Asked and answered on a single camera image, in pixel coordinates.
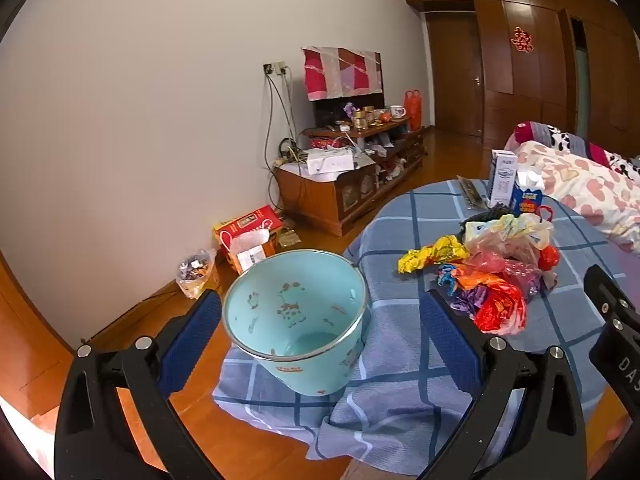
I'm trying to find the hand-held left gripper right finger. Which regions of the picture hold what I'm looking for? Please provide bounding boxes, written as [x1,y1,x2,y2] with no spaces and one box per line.
[419,289,588,480]

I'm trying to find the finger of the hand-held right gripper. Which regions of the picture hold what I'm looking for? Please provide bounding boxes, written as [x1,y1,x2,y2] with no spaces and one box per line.
[584,264,640,347]

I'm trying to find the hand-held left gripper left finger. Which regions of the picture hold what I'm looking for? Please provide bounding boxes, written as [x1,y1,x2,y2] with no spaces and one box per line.
[54,289,223,480]

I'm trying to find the purple foil wrapper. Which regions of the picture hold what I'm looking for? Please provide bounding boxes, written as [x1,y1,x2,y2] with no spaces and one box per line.
[450,285,488,319]

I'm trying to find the red mesh bag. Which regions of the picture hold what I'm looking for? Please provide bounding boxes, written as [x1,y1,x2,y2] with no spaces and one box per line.
[537,244,560,272]

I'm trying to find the red foil wrapper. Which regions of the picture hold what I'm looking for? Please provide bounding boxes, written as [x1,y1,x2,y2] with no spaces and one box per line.
[472,280,528,335]

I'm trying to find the orange foil wrapper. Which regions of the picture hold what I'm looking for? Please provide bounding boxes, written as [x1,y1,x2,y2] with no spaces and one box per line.
[437,262,501,297]

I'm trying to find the pink plastic bag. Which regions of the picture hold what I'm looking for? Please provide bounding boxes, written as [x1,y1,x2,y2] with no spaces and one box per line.
[467,252,543,301]

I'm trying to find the yellow foil wrapper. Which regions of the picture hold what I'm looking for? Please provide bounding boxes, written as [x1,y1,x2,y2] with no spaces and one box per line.
[398,235,471,274]

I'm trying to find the light blue cartoon bucket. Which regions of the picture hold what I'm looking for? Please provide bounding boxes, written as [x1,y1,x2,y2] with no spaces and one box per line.
[221,249,370,397]

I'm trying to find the black plastic tray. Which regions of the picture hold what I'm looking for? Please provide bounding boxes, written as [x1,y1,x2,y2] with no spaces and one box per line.
[460,209,507,236]

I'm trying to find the plastic bag of scraps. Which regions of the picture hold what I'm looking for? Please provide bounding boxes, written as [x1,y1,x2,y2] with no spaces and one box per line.
[176,249,217,300]

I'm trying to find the blue plaid tablecloth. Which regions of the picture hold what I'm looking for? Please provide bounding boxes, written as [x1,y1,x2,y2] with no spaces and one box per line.
[212,177,632,463]

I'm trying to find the pink heart blanket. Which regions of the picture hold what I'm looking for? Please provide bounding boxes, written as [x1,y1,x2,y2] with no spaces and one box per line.
[515,141,640,253]

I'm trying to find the red gift box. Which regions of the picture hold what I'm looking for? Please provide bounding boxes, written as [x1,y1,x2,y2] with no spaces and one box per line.
[213,205,285,261]

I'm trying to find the white milk carton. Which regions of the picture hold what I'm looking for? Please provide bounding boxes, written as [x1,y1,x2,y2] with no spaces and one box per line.
[487,149,519,209]

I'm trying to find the cow print blanket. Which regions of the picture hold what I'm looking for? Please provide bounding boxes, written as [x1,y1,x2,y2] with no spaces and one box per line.
[514,121,640,181]

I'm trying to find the dark flat packet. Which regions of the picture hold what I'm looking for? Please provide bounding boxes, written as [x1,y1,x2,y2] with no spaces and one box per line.
[456,175,489,209]

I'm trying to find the wooden television cabinet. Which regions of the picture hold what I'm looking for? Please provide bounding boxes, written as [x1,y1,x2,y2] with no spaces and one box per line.
[275,115,428,237]

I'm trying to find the wooden wardrobe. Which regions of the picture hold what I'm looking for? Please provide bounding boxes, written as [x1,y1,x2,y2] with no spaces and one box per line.
[400,0,640,161]

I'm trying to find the white cardboard box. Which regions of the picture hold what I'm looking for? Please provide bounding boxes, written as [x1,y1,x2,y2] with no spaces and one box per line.
[306,147,357,176]

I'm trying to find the orange carrier bag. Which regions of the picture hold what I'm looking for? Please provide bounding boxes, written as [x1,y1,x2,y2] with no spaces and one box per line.
[405,89,423,131]

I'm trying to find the wooden door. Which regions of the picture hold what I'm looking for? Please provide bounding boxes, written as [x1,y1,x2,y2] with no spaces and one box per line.
[425,10,485,137]

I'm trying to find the black television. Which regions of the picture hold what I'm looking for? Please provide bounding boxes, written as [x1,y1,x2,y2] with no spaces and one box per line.
[312,91,386,128]

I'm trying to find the red patchwork cloth cover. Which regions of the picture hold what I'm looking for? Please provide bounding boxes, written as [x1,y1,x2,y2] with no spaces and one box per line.
[301,46,384,102]

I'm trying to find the hanging cables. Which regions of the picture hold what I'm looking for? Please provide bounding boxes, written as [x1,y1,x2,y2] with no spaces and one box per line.
[262,72,302,211]

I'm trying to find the red paper wall decoration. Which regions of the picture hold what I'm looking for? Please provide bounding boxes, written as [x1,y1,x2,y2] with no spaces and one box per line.
[511,27,535,53]

